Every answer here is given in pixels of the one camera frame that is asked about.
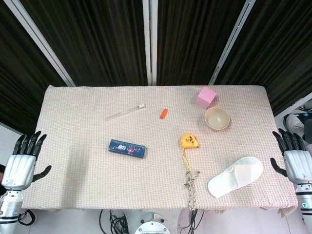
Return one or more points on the clear glass test tube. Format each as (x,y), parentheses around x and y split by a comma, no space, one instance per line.
(126,111)

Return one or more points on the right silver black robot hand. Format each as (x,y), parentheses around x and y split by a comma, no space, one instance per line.
(298,163)

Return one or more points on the white metal frame post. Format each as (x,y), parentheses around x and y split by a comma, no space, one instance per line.
(150,44)
(231,41)
(292,104)
(41,44)

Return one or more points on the black pleated curtain panel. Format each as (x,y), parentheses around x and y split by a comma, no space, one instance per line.
(190,44)
(275,48)
(97,44)
(19,85)

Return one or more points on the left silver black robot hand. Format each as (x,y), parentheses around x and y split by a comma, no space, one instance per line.
(20,168)

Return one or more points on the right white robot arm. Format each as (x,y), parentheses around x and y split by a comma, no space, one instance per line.
(304,197)

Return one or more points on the blue glasses case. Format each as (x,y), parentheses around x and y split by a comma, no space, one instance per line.
(126,148)

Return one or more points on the pink woven tablecloth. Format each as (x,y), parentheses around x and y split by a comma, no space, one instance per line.
(146,182)

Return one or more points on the silver robot base column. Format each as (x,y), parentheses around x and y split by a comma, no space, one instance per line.
(152,226)

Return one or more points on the small orange plastic cap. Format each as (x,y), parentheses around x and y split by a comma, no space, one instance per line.
(163,114)

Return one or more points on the white disposable slipper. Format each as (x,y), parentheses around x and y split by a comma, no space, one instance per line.
(234,178)

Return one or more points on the pink foam cube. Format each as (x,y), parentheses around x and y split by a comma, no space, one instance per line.
(206,97)

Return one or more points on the white rounded background equipment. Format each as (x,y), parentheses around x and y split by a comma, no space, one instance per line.
(295,124)

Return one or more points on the beige round bowl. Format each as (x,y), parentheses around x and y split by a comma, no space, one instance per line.
(217,119)

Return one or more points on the yellow tape measure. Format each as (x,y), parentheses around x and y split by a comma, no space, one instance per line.
(189,141)

